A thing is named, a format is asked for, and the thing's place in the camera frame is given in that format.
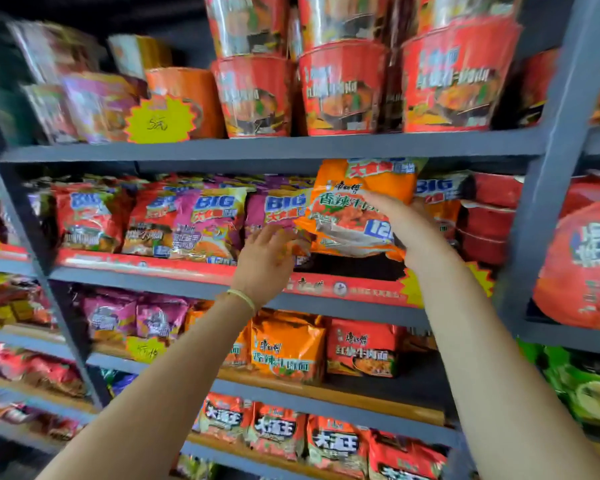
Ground person's left hand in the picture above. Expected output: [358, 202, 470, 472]
[228, 225, 311, 311]

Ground person's right hand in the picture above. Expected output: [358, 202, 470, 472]
[360, 191, 462, 276]

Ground orange noodle packet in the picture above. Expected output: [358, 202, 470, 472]
[294, 158, 429, 262]

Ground person's left forearm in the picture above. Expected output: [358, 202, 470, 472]
[36, 294, 257, 480]

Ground person's right forearm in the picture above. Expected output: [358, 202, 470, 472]
[411, 252, 600, 480]

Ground orange noodle packets behind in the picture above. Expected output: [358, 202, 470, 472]
[414, 171, 475, 241]

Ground row of red purple packets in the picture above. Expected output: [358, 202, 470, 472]
[52, 174, 315, 267]

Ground grey metal shelf rack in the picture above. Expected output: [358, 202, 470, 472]
[0, 0, 600, 480]

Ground red shelf label strip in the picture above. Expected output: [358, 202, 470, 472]
[55, 249, 423, 309]

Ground orange multipack noodle bag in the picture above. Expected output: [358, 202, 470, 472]
[184, 302, 254, 369]
[249, 310, 328, 386]

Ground red lidded noodle bowl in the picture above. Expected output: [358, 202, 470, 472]
[456, 229, 510, 267]
[467, 172, 525, 209]
[457, 201, 517, 240]

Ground red multipack noodle bag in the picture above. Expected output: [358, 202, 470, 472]
[325, 318, 402, 379]

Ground purple noodle packet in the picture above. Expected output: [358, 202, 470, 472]
[81, 290, 139, 344]
[135, 295, 190, 341]

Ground stack of red noodle bowls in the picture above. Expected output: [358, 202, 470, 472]
[203, 0, 561, 139]

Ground orange noodle bowl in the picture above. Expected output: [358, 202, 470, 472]
[145, 67, 226, 141]

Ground red black-label noodle packet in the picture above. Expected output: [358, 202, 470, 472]
[196, 392, 254, 444]
[367, 430, 449, 480]
[306, 414, 372, 479]
[246, 402, 309, 462]

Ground large red round bowl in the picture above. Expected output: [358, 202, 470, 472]
[559, 171, 600, 219]
[532, 200, 600, 331]

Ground blue noodle packet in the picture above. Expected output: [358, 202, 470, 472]
[101, 370, 139, 398]

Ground purple noodle bowl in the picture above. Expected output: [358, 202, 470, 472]
[60, 72, 143, 145]

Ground yellow noodle bowl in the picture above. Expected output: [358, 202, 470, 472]
[107, 34, 174, 81]

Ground green snack packet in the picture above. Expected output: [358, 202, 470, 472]
[171, 454, 217, 480]

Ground pile of yellow red packets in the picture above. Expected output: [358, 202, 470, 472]
[0, 271, 57, 331]

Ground pile of pink red packets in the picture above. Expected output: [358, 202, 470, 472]
[0, 341, 87, 398]

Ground pile of green packets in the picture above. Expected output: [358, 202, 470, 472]
[517, 339, 600, 433]

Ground pile of small red packets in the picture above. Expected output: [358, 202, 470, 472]
[0, 393, 83, 442]

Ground light green bracelet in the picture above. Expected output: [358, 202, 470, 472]
[224, 288, 257, 313]

